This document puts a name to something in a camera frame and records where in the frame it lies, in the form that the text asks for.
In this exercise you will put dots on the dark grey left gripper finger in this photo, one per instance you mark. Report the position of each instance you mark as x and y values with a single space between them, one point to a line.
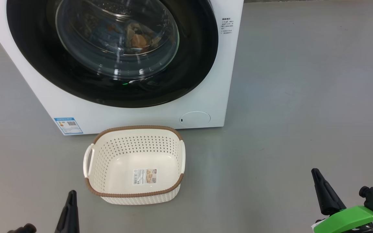
69 220

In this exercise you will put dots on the blue energy label sticker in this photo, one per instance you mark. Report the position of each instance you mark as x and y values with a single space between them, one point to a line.
68 125

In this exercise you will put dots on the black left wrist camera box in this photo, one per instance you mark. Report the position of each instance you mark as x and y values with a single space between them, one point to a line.
23 229

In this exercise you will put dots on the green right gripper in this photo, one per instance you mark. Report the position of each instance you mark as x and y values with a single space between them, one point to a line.
348 220

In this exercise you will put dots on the cream cartoon print garment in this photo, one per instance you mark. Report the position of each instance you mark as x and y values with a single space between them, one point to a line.
139 38

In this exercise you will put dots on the round dark washer door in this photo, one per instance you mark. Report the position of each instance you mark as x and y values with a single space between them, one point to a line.
31 48

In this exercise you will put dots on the round drain filter cover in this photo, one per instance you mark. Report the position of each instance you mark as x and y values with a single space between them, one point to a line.
195 118

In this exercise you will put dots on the stainless steel washing machine drum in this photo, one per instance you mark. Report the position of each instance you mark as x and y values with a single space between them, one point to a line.
115 9

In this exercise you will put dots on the cream perforated basket brown rim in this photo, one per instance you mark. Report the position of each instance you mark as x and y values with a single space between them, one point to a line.
115 168

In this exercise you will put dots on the white front-load washing machine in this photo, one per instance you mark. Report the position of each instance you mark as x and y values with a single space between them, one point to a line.
125 118

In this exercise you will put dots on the basket product label sticker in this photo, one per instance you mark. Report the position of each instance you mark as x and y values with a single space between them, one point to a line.
144 176

